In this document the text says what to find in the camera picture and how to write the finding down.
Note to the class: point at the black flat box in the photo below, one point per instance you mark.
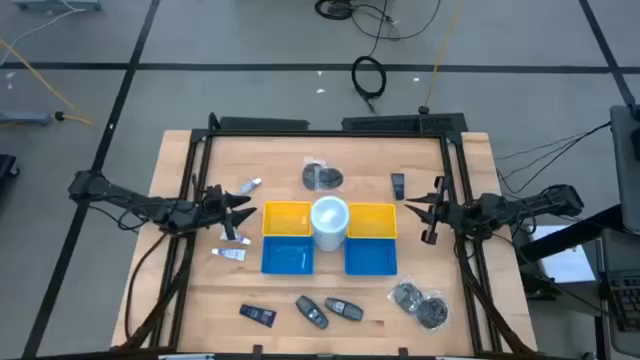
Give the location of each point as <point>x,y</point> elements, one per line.
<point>262,123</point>

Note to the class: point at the bagged black round pads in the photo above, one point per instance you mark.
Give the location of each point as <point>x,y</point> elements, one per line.
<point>430,311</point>
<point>322,177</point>

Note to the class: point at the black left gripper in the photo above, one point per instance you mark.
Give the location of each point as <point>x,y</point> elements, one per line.
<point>212,205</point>

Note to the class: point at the white packet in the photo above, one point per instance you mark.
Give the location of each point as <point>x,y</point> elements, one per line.
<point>242,240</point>

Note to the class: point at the black metal table frame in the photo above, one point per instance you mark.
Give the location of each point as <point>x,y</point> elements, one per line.
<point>325,134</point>

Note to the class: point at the small white toothpaste tube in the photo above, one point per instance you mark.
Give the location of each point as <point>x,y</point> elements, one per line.
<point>250,186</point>
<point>229,254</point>

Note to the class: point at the white wipes canister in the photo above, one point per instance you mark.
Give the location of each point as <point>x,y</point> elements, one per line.
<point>329,220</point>

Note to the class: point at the blue plastic basket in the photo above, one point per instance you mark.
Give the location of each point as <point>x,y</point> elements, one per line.
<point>287,256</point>
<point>370,257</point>

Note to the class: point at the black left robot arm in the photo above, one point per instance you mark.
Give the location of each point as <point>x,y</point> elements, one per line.
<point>125,200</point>

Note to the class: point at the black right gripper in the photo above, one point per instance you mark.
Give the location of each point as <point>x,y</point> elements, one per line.
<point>457,212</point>

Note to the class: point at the grey body wash bottle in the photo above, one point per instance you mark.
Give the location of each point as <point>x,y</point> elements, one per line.
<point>344,309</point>
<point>312,312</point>

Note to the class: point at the grey chair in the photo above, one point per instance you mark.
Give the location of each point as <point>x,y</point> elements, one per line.
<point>627,165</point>

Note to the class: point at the black perforated box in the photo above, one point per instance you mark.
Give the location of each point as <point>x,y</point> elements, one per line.
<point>400,123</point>

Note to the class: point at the small black tube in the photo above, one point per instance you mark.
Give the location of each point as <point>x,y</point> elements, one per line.
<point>398,187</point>

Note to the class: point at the yellow plastic basket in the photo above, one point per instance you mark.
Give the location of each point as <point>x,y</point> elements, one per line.
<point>372,222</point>
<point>287,220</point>

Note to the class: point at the grey stand base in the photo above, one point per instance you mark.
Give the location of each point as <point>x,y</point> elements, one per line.
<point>55,5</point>
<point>25,118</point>

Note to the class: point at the white paper sheet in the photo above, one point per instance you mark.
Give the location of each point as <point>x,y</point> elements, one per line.
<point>565,265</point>

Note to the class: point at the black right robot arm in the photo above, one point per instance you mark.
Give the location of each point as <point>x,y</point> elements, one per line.
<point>530,202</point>

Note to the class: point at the black keyboard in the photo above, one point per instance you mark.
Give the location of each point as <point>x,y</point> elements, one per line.
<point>625,300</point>

